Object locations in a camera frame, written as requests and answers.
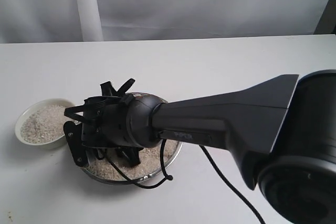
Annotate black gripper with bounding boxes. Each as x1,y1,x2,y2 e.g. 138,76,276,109
64,95,143,168

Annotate steel pan of rice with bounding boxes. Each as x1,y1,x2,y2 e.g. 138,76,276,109
82,93,182,185

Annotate white ceramic bowl with rice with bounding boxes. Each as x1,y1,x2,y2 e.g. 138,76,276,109
15,98,74,150

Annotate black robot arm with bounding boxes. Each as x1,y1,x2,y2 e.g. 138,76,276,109
64,70,335,223

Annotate white curtain backdrop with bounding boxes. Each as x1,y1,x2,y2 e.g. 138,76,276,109
1,0,328,44

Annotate black cable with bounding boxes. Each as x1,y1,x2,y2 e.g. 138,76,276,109
64,78,266,224

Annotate dark frame post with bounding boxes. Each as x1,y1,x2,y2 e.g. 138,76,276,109
314,0,336,35

